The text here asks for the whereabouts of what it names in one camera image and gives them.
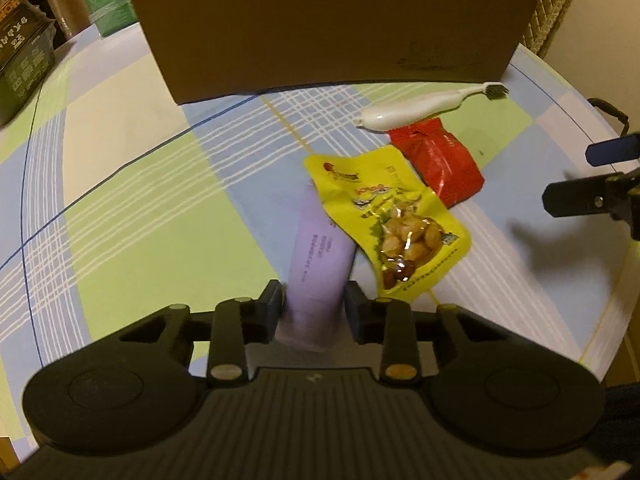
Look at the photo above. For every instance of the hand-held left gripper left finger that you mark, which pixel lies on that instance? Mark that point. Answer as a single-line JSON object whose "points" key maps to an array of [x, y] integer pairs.
{"points": [[272, 310]]}

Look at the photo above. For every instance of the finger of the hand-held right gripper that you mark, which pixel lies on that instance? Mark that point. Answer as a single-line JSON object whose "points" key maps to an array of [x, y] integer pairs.
{"points": [[615, 150], [575, 199]]}

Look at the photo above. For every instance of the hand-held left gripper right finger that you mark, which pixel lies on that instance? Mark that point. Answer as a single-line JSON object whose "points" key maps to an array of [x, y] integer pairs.
{"points": [[356, 310]]}

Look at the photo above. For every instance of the purple tube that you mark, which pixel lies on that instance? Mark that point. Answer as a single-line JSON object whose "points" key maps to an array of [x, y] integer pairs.
{"points": [[320, 260]]}

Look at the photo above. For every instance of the yellow snack packet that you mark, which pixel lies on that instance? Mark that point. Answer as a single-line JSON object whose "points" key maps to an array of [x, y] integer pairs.
{"points": [[390, 200]]}

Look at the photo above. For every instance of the red snack packet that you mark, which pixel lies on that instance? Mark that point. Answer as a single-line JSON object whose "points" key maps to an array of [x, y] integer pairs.
{"points": [[445, 165]]}

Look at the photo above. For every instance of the white cleaning brush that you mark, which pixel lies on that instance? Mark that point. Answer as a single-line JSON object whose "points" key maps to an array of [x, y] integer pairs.
{"points": [[400, 112]]}

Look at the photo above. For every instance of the brown cardboard box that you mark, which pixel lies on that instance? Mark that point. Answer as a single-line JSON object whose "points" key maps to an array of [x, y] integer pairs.
{"points": [[325, 35]]}

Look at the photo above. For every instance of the desktop with checked tablecloth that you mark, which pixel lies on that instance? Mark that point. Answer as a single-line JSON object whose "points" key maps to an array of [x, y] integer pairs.
{"points": [[150, 185]]}

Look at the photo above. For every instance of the green carton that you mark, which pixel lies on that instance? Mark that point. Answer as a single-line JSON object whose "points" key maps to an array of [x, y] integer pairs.
{"points": [[115, 10]]}

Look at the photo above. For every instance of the dark wrapped food package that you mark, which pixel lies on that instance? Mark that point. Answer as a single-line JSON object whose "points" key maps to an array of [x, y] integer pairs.
{"points": [[20, 70]]}

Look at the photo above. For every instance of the beige curtain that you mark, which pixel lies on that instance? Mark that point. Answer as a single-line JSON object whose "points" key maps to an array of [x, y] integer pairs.
{"points": [[60, 10]]}

